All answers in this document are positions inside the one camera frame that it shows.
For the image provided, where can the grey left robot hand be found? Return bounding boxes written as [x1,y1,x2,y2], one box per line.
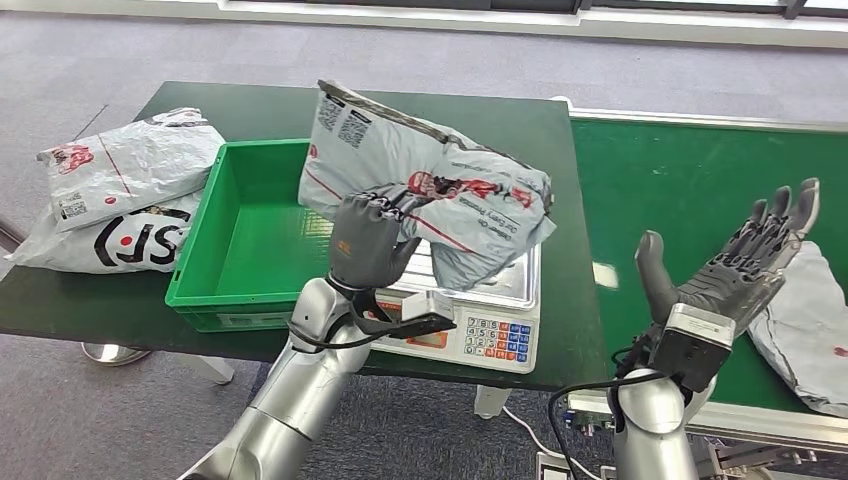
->
[328,187,426,291]

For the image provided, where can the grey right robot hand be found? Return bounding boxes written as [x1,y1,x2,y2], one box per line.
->
[633,176,822,340]

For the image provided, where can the grey parcel with red logo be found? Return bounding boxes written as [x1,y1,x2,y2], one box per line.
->
[297,78,558,293]

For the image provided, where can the crumpled grey parcel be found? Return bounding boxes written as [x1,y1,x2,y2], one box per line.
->
[747,240,848,420]

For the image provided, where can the green conveyor belt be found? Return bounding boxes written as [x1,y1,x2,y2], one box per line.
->
[572,117,848,415]

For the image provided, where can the grey parcel with QR label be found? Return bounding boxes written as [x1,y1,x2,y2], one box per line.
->
[36,107,227,234]

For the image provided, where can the white parcel with SF print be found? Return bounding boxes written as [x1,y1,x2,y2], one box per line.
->
[4,190,204,276]

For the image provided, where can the green plastic crate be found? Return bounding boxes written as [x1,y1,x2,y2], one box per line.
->
[164,137,335,335]

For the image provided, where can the white electronic scale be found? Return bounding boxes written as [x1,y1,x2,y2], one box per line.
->
[366,238,543,376]

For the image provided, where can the dark green table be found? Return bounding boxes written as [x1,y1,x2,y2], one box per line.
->
[0,80,609,393]

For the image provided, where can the slanted white table leg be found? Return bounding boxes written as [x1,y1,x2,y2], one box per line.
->
[173,354,236,386]

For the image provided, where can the white window sill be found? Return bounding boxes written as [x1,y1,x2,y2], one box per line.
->
[0,0,848,49]

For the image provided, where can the chrome round table foot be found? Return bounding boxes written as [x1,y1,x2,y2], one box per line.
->
[80,341,151,368]

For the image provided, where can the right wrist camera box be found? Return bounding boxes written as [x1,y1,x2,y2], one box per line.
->
[651,302,737,394]

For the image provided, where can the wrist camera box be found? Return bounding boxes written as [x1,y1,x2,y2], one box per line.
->
[349,289,459,343]
[651,302,737,394]

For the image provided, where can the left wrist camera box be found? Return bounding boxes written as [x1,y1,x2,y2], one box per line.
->
[349,289,459,343]

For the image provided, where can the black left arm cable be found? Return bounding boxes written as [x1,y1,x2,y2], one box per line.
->
[286,316,399,354]

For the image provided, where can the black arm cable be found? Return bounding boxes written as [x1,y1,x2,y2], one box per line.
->
[547,344,665,480]
[286,316,399,354]

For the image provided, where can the silver conveyor frame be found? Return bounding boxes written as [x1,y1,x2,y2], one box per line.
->
[551,95,848,480]

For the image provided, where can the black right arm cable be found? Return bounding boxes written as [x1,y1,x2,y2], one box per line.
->
[547,344,665,480]

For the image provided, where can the white power cable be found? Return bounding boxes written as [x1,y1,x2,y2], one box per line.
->
[501,405,602,480]

